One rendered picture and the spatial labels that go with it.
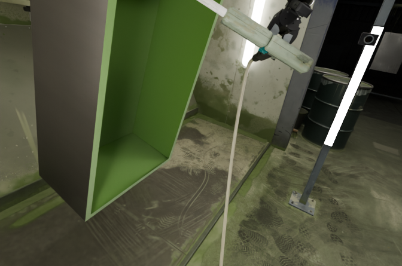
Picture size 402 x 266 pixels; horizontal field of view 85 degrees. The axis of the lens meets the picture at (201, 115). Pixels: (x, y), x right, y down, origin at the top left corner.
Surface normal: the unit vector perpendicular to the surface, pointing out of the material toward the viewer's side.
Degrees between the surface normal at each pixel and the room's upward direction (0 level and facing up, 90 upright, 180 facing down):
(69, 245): 0
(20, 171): 57
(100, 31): 90
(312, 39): 90
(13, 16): 90
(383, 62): 81
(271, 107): 90
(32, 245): 0
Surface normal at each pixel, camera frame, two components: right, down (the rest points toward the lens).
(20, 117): 0.78, -0.22
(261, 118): -0.52, 0.27
